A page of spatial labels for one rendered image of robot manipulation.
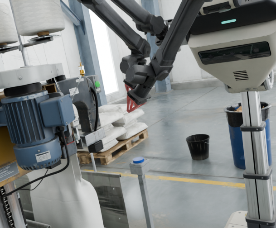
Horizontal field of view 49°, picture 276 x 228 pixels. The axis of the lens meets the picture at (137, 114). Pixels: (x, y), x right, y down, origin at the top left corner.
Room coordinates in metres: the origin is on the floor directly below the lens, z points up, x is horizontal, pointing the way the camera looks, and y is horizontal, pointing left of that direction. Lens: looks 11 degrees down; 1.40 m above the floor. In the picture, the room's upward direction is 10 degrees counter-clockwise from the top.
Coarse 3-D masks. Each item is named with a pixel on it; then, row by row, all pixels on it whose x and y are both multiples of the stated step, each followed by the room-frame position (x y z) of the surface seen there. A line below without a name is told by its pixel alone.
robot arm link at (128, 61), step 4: (144, 48) 1.32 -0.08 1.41; (148, 48) 1.33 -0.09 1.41; (132, 52) 1.38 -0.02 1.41; (144, 52) 1.32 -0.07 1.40; (148, 52) 1.33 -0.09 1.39; (128, 56) 1.32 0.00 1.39; (132, 56) 1.32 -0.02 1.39; (136, 56) 1.32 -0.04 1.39; (140, 56) 1.33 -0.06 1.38; (144, 56) 1.33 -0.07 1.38; (148, 56) 1.35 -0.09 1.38; (124, 60) 1.30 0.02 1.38; (128, 60) 1.29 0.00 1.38; (132, 60) 1.31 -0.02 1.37; (120, 64) 1.32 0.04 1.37; (124, 64) 1.30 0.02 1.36; (128, 64) 1.29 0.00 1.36; (132, 64) 1.30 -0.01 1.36; (136, 64) 1.32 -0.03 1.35; (120, 68) 1.32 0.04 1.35; (124, 68) 1.30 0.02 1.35; (124, 72) 1.31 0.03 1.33
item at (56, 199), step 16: (64, 160) 1.43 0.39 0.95; (32, 176) 1.56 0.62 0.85; (48, 176) 1.48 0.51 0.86; (64, 176) 1.43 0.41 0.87; (80, 176) 1.38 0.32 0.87; (32, 192) 1.50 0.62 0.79; (48, 192) 1.42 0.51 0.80; (64, 192) 1.37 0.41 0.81; (80, 192) 1.36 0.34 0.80; (48, 208) 1.42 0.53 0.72; (64, 208) 1.37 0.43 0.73; (80, 208) 1.34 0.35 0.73; (96, 208) 1.40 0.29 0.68; (48, 224) 1.45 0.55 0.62; (64, 224) 1.38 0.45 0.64; (80, 224) 1.34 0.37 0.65; (96, 224) 1.37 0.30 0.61
